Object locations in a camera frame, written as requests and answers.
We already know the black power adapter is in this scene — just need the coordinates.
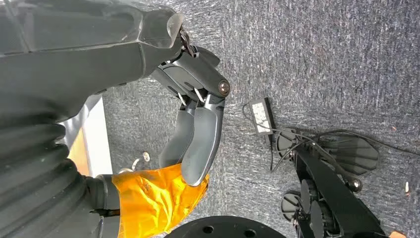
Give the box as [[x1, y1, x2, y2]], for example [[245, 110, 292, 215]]
[[248, 97, 277, 137]]

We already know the black wheeled stand base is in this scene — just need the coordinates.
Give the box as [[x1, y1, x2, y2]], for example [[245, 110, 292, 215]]
[[275, 126, 391, 238]]

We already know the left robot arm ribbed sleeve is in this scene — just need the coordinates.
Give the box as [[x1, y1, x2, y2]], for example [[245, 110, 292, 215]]
[[0, 110, 103, 238]]

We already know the black round disc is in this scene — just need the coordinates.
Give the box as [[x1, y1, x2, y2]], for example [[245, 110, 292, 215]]
[[164, 216, 286, 238]]

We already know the thin black adapter cable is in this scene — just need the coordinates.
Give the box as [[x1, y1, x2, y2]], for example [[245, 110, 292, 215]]
[[242, 103, 420, 172]]

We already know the white desk side panel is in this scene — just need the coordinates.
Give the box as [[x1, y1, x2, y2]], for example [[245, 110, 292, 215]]
[[59, 95, 114, 178]]

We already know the orange foil wrapped robot part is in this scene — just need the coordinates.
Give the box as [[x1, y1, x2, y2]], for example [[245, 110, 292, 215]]
[[111, 163, 210, 238]]

